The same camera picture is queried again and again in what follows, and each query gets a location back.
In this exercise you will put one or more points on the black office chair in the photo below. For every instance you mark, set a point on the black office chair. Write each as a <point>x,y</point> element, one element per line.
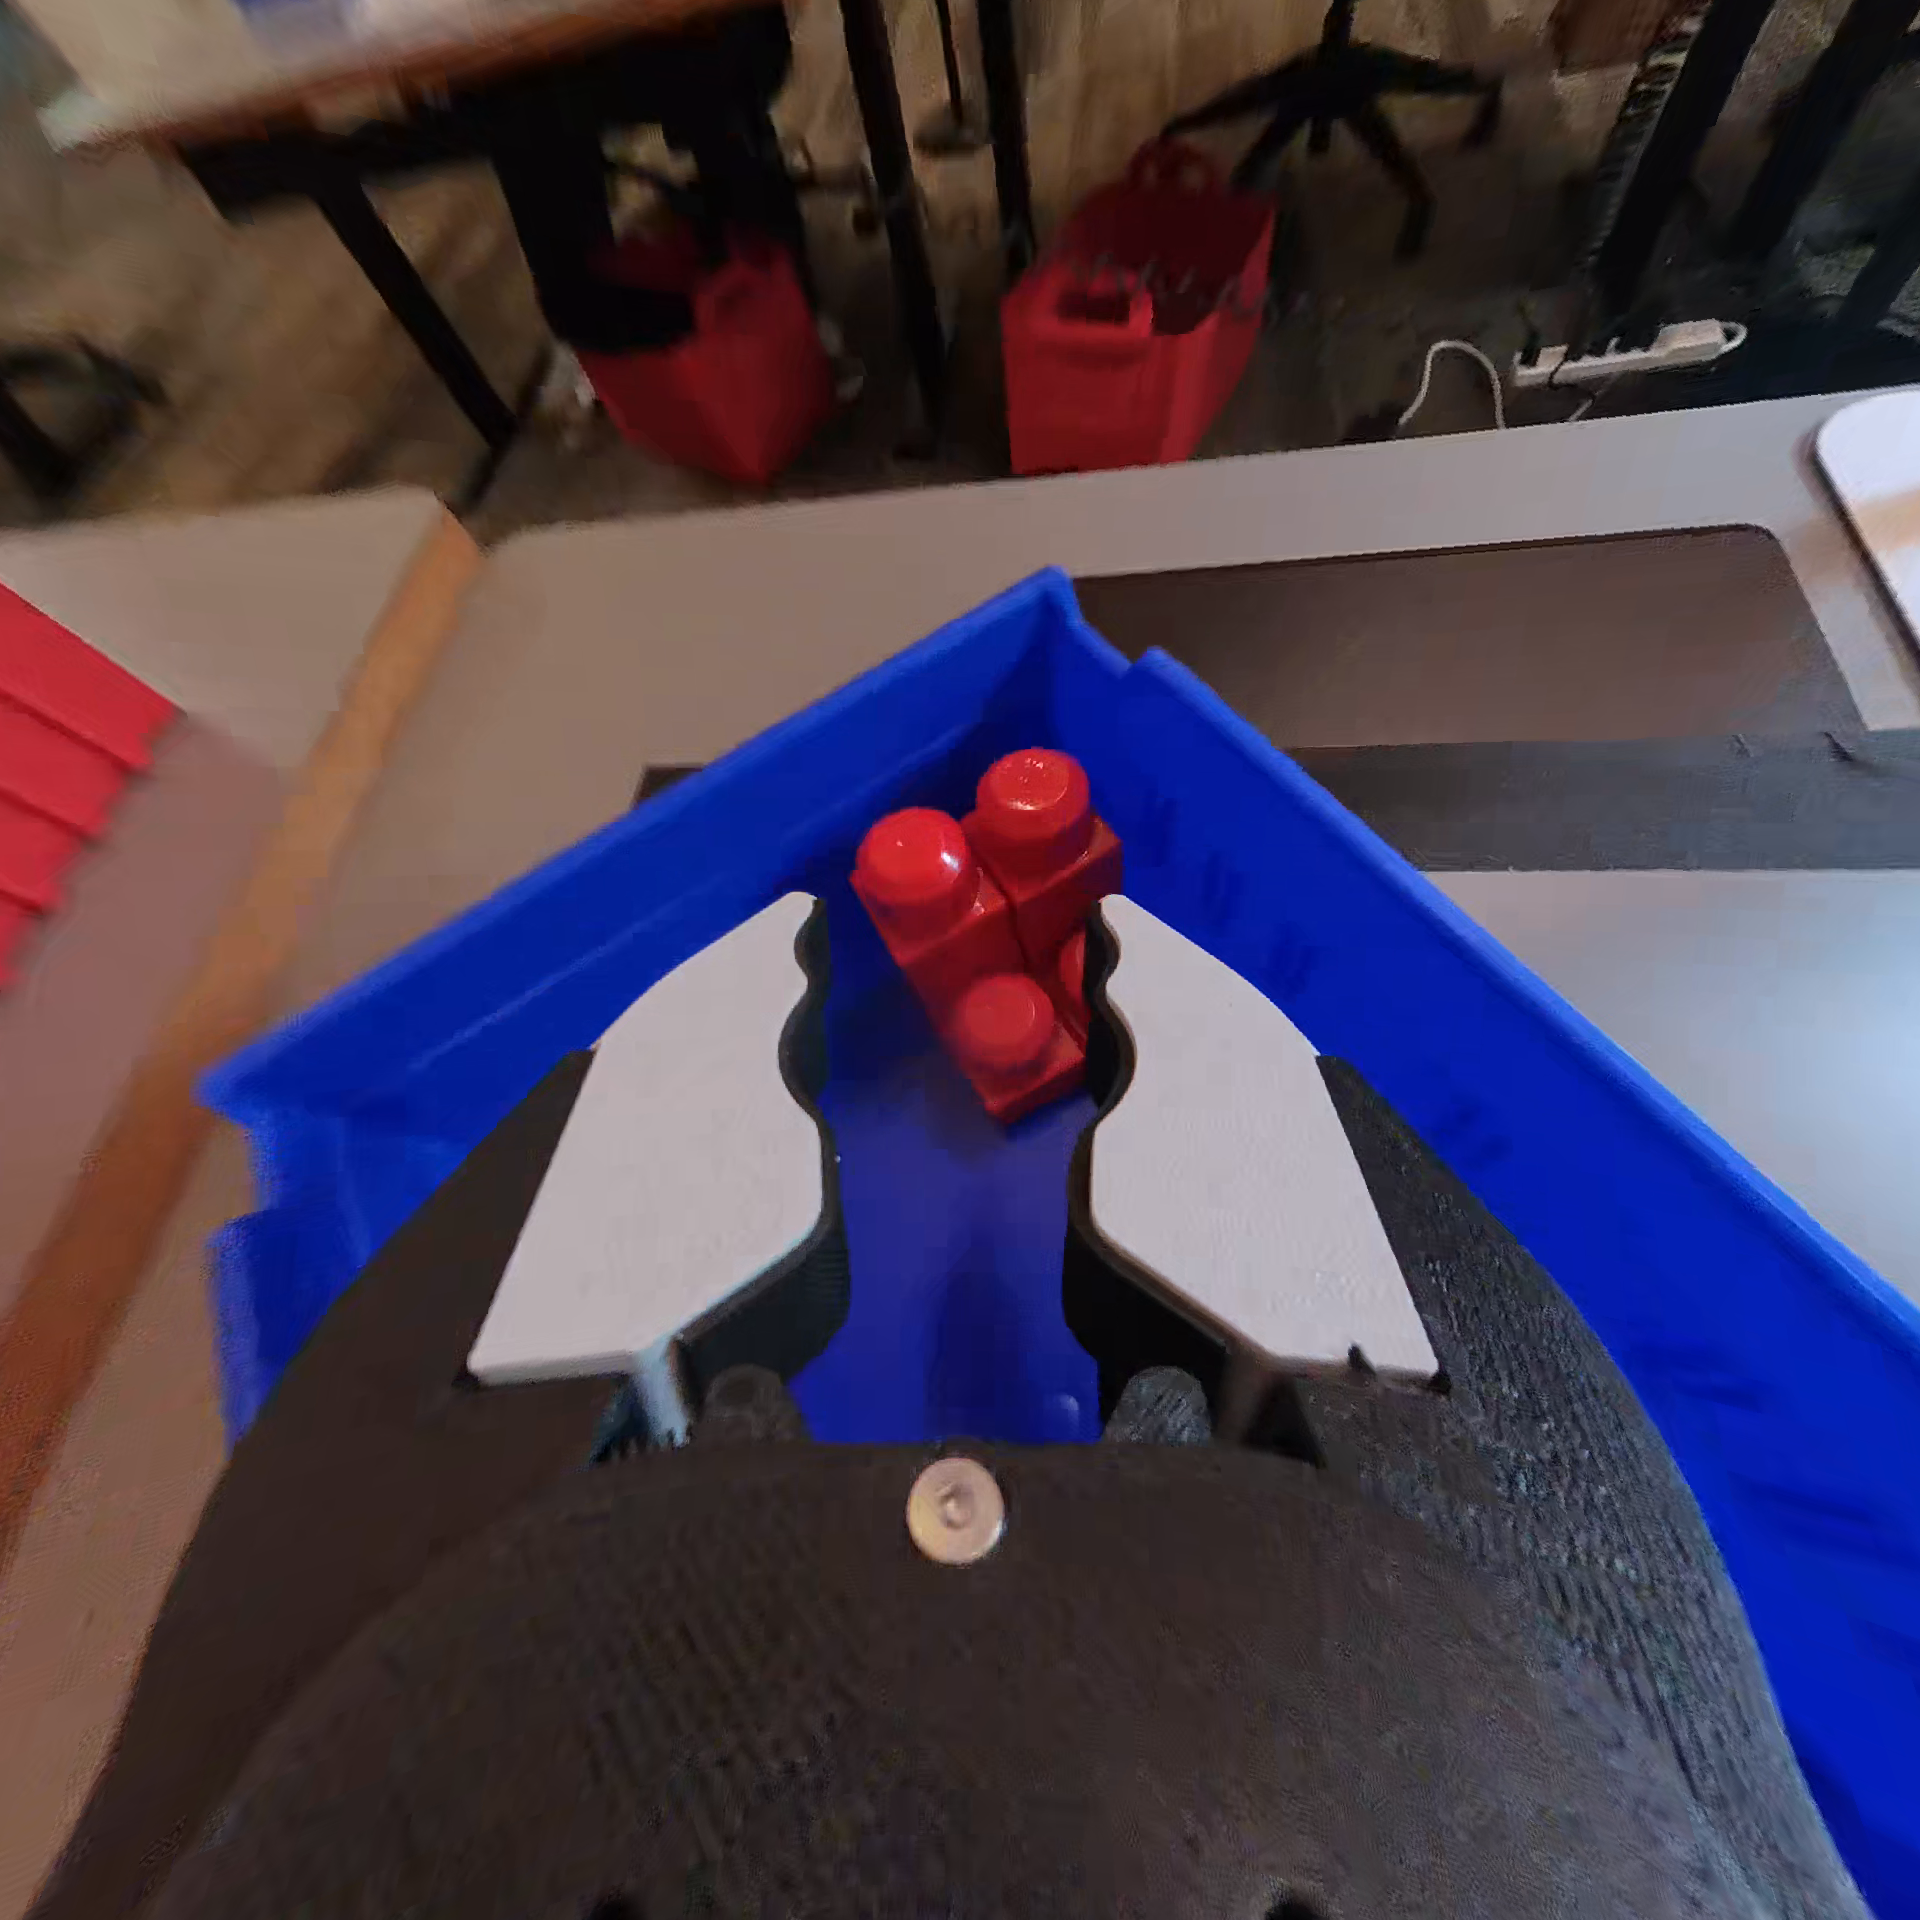
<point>1328,74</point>

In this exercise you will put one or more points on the white power strip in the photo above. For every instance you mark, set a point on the white power strip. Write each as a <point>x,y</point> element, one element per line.
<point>1633,353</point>

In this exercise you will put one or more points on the red plastic jerrycan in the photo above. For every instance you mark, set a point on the red plastic jerrycan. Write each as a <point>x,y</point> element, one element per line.
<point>723,375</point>
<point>1126,363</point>

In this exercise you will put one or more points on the red joined mega block steps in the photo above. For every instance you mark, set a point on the red joined mega block steps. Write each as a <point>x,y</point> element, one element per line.
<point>1033,846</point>

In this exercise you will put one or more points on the blue plastic bin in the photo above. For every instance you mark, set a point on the blue plastic bin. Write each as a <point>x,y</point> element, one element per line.
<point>1500,1081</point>

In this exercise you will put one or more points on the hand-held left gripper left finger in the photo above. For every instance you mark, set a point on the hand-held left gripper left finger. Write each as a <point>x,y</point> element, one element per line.
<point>663,1184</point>

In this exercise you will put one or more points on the red plastic bin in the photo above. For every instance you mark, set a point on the red plastic bin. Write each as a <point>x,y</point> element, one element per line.
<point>61,752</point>

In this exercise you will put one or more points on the long grey table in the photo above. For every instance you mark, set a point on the long grey table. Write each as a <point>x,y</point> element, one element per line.
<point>373,60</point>

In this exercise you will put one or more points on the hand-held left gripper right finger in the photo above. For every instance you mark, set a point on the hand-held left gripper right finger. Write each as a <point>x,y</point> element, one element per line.
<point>1245,1201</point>

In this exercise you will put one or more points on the white document stand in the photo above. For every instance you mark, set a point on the white document stand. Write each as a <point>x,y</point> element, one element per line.
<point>1883,481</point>

